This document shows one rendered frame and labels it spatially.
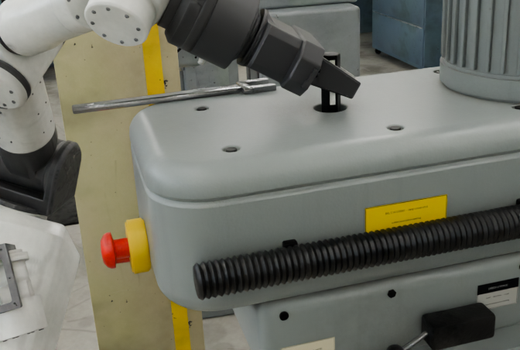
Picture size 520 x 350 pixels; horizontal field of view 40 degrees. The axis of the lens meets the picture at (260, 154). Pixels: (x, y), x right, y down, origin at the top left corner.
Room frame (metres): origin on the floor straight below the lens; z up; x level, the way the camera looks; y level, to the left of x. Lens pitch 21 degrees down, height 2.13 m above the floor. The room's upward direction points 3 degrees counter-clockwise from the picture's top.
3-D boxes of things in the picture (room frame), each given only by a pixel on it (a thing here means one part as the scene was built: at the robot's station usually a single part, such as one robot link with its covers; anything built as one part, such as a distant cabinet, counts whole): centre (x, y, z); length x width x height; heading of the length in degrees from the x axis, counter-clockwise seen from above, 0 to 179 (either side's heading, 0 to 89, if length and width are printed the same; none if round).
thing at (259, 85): (0.82, 0.10, 1.89); 0.24 x 0.04 x 0.01; 106
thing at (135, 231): (0.70, 0.14, 1.76); 0.06 x 0.02 x 0.06; 15
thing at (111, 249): (0.69, 0.16, 1.76); 0.04 x 0.03 x 0.04; 15
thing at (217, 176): (0.76, -0.10, 1.81); 0.47 x 0.26 x 0.16; 105
